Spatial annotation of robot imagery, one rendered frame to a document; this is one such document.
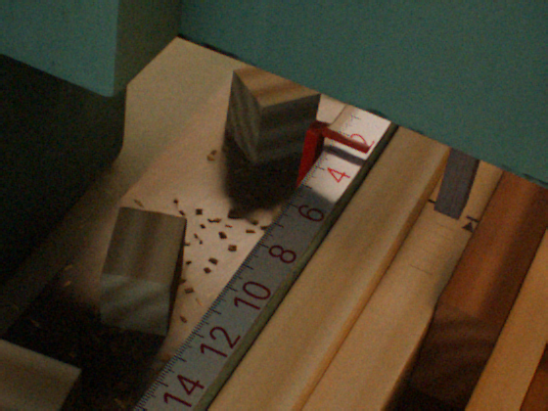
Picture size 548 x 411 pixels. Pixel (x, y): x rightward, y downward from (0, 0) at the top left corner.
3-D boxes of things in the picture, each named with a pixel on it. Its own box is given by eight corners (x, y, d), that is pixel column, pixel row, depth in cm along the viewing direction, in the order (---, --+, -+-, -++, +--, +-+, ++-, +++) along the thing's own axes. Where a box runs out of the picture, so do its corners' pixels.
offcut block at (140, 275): (167, 337, 51) (171, 286, 48) (100, 324, 51) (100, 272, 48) (182, 269, 54) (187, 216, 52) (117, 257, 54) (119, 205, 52)
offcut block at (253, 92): (280, 114, 63) (291, 55, 60) (310, 152, 61) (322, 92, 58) (224, 127, 62) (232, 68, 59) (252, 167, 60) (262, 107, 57)
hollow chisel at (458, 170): (457, 221, 37) (494, 102, 33) (433, 210, 37) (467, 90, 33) (466, 205, 37) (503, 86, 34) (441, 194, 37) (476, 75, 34)
